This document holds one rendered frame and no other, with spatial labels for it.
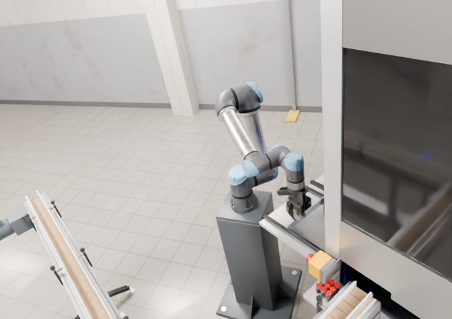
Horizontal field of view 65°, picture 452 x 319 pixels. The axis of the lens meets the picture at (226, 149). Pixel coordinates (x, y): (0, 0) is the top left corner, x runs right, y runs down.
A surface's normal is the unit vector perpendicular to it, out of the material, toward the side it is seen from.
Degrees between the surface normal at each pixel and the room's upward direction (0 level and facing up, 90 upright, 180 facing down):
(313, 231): 0
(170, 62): 90
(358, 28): 90
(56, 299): 0
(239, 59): 90
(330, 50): 90
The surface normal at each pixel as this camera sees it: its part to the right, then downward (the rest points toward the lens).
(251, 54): -0.36, 0.56
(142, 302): -0.16, -0.83
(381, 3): -0.77, 0.45
